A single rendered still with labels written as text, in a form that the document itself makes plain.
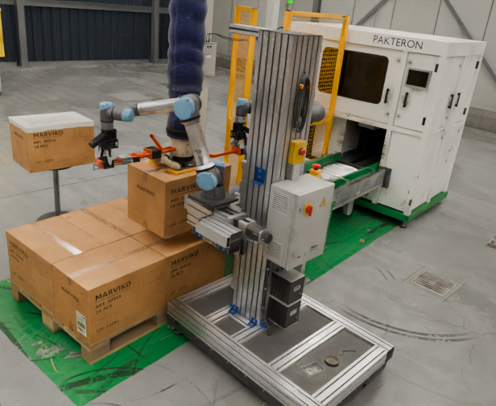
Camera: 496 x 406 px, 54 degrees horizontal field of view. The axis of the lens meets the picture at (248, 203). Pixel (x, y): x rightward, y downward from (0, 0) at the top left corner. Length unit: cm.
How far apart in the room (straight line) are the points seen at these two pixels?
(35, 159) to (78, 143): 40
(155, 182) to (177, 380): 123
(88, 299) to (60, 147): 193
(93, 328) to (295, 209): 142
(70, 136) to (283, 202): 247
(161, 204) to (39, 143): 167
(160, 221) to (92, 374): 102
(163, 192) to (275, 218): 77
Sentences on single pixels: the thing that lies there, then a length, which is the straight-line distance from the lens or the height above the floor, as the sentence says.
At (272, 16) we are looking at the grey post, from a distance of 678.
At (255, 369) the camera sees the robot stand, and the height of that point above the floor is 23.
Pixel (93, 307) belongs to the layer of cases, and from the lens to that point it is 309.
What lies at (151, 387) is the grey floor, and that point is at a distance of 316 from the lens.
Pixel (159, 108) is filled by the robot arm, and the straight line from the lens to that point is 292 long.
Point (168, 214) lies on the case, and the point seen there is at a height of 84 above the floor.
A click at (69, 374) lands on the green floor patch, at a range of 329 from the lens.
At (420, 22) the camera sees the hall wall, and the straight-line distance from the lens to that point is 1249.
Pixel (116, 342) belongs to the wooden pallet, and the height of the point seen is 2.
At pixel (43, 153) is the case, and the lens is 457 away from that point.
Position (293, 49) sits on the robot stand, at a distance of 263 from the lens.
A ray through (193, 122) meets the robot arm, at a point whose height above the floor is 152.
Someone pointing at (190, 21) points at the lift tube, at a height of 202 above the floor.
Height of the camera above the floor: 219
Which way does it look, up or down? 23 degrees down
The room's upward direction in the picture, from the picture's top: 6 degrees clockwise
